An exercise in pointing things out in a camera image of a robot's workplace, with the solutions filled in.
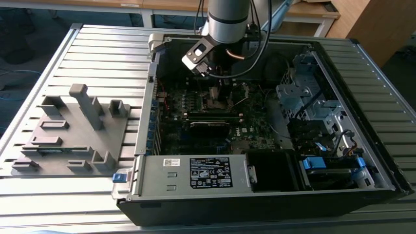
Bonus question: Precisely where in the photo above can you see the copper coloured curved tube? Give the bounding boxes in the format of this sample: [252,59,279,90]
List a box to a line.
[226,47,246,62]

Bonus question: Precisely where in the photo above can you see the grey plastic parts rack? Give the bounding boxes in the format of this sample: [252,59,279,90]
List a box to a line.
[11,83,131,176]

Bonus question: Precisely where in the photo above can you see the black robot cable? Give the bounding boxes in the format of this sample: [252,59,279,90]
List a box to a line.
[208,0,272,79]

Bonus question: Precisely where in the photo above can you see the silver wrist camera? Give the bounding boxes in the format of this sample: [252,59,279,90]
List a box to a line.
[182,36,218,78]

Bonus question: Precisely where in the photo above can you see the black graphics card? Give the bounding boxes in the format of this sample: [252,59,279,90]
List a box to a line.
[188,120,234,141]

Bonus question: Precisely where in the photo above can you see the wooden desk white legs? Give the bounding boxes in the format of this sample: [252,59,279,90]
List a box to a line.
[0,0,154,29]
[143,0,342,37]

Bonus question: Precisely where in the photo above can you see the green motherboard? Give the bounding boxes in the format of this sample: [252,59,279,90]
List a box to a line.
[155,77,284,156]

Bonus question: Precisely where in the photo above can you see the green RAM stick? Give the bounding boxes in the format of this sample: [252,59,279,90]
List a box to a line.
[36,147,75,155]

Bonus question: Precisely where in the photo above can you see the metal socket cover frame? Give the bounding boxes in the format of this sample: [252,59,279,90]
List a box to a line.
[231,82,252,104]

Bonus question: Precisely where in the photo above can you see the thin wire locking lever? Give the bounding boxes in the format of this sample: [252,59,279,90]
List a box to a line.
[232,96,254,109]

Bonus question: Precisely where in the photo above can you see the black RAM slot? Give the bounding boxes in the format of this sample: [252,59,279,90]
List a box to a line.
[187,116,240,122]
[188,111,239,117]

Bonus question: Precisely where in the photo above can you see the grey plastic case handle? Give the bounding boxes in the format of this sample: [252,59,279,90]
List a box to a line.
[147,33,164,54]

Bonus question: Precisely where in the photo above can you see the silver metal drive cage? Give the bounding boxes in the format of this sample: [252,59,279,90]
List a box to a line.
[275,46,351,137]

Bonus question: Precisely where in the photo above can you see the wooden cabinet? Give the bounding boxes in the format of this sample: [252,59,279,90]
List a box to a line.
[327,0,416,68]

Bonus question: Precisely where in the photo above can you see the thin grey wire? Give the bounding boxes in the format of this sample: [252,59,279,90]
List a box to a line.
[262,88,278,102]

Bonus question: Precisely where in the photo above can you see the black PC case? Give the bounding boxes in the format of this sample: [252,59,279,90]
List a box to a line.
[110,33,416,227]

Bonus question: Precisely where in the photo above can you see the dark chipset heat sink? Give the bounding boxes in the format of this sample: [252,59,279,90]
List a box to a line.
[231,140,251,152]

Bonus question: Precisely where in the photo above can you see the silver power supply unit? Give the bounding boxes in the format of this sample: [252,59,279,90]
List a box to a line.
[138,154,259,197]

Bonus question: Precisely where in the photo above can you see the metal CPU socket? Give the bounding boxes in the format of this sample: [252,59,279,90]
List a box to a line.
[199,94,238,113]

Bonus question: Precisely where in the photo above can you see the blue disk carrier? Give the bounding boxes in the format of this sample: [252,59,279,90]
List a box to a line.
[300,156,368,191]

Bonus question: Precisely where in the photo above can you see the light blue floor cable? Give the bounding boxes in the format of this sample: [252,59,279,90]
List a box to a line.
[0,69,46,101]

